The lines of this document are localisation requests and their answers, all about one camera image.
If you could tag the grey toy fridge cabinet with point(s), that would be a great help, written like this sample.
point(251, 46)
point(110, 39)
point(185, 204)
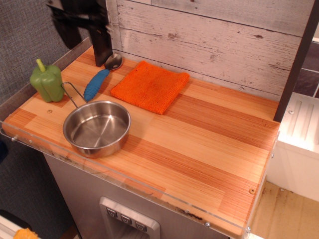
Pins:
point(82, 192)

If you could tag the green toy bell pepper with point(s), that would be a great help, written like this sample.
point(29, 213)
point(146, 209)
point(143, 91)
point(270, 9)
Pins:
point(47, 81)

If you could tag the blue handled metal spoon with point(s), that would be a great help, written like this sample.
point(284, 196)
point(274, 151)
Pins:
point(92, 88)

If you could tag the clear acrylic edge guard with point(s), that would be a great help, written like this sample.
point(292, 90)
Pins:
point(210, 174)

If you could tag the silver dispenser panel with buttons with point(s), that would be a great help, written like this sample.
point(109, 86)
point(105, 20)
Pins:
point(122, 222)

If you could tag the yellow object at corner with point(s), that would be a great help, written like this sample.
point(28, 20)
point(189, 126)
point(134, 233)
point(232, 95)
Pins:
point(25, 234)

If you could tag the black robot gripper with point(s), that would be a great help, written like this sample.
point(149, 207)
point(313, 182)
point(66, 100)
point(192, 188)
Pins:
point(69, 15)

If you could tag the small steel pot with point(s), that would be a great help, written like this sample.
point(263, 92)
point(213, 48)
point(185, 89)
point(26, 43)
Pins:
point(97, 129)

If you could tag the dark right upright post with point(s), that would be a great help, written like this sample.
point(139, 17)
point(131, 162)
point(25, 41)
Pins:
point(298, 61)

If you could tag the orange knitted cloth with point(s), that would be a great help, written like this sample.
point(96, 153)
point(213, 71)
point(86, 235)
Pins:
point(150, 87)

